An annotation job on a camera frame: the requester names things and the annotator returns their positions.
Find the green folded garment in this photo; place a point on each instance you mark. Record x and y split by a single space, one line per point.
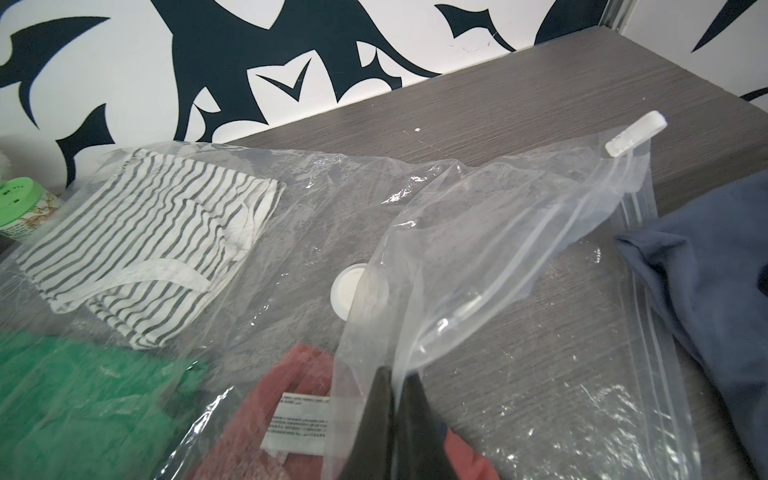
76 410

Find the striped white black garment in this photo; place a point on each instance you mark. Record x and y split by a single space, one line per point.
152 247

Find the blue tank top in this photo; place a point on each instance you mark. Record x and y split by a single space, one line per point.
705 267

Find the red tank top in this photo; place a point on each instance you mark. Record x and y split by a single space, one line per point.
279 432

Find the clear plastic vacuum bag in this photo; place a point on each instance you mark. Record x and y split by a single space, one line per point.
534 341

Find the white round bag valve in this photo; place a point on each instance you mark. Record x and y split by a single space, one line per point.
355 288

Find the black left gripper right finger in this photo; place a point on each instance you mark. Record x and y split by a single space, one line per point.
419 449

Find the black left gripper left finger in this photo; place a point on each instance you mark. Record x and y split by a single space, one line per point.
372 451

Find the white bag zipper slider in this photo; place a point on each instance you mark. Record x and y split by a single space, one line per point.
636 134

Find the aluminium cage frame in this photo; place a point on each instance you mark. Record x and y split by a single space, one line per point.
616 14

